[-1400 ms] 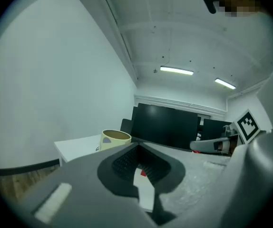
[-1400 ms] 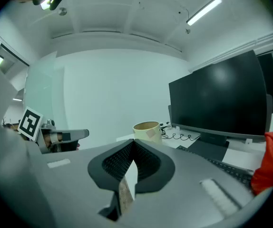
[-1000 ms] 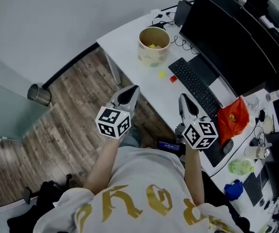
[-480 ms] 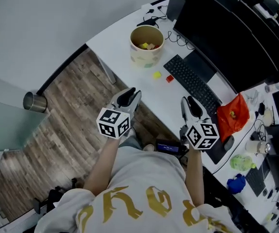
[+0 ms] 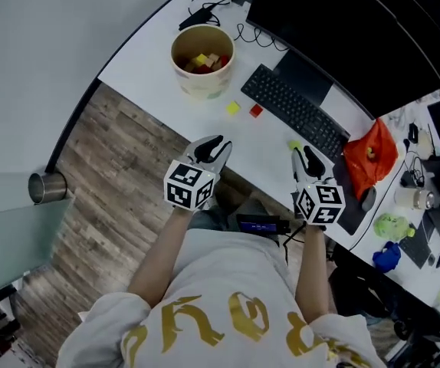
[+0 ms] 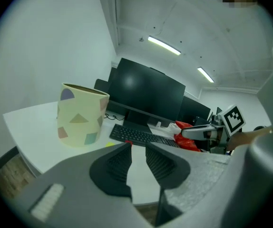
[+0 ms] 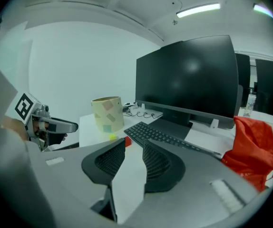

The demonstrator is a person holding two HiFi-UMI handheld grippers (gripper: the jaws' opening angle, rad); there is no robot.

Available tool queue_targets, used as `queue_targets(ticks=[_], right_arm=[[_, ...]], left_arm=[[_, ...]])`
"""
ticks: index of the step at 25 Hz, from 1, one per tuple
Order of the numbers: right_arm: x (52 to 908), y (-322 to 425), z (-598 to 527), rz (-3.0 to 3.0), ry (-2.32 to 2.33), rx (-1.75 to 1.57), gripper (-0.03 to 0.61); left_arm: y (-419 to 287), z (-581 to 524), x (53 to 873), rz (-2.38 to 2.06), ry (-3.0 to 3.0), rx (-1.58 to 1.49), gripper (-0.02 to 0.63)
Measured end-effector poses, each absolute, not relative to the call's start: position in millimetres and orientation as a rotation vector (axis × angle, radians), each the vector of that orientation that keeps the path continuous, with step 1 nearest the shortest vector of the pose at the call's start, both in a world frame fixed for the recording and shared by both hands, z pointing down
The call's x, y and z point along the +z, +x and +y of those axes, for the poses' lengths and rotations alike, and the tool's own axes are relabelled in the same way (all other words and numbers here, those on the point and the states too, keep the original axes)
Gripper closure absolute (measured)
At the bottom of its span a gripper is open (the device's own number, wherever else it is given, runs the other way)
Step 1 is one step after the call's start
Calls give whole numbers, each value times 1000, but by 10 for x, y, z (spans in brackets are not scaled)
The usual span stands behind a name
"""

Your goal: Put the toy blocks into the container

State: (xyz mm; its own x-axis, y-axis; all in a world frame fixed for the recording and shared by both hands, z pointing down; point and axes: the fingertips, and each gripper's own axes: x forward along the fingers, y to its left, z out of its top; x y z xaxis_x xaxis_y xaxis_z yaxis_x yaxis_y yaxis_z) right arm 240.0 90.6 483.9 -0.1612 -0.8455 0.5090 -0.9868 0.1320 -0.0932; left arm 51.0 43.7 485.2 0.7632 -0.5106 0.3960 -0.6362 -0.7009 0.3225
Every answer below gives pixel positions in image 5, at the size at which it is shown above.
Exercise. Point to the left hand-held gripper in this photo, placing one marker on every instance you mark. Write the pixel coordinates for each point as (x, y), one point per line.
(187, 184)

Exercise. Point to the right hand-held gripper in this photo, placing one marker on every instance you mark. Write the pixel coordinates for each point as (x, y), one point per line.
(319, 203)

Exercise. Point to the green block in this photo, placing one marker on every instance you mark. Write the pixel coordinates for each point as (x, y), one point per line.
(294, 145)

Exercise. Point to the yellow cube block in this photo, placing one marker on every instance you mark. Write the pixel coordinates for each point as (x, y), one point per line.
(233, 108)

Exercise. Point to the red cube block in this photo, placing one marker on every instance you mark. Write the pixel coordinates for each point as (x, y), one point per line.
(256, 110)

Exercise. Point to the pile of colourful wooden blocks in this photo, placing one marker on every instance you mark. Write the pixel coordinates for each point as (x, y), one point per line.
(204, 64)

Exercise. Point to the person's right forearm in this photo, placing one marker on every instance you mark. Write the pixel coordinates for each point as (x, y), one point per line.
(314, 274)

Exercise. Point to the person's left forearm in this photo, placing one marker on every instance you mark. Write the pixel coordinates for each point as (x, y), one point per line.
(158, 255)

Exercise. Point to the black keyboard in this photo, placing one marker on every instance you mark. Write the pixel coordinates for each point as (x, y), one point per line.
(293, 109)

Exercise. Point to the person's legs in jeans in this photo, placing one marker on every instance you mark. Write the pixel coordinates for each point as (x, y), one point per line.
(224, 209)

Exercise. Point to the orange plastic bag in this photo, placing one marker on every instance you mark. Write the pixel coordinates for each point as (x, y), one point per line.
(369, 159)

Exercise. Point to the black mouse pad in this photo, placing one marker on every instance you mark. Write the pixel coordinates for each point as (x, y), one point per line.
(352, 213)

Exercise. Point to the beige round bucket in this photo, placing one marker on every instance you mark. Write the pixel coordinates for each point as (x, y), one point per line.
(201, 86)

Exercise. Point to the grey computer mouse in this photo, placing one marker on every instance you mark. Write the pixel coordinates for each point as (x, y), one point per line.
(368, 198)

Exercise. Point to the black device with blue screen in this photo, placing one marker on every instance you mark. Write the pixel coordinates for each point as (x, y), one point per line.
(260, 226)

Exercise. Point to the green drink bottle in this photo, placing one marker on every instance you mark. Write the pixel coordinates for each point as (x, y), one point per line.
(390, 226)

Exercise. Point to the white jar with lid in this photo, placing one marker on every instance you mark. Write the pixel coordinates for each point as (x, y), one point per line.
(411, 198)

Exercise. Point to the blue bag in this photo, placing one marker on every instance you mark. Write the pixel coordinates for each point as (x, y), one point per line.
(386, 257)

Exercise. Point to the person's white printed shirt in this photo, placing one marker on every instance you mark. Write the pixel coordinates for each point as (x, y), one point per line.
(224, 274)

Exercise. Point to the black power adapter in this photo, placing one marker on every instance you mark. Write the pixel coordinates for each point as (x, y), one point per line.
(195, 19)

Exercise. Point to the black notebook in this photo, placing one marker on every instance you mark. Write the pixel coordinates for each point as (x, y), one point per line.
(415, 247)

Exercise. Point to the large black monitor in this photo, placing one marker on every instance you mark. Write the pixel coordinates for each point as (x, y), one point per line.
(339, 33)

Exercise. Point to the black office chair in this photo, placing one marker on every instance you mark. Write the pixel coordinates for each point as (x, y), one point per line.
(377, 293)

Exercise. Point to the metal cup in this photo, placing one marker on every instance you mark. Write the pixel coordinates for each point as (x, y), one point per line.
(51, 188)

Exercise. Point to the frosted glass panel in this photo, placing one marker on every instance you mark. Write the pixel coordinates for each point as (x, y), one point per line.
(13, 236)

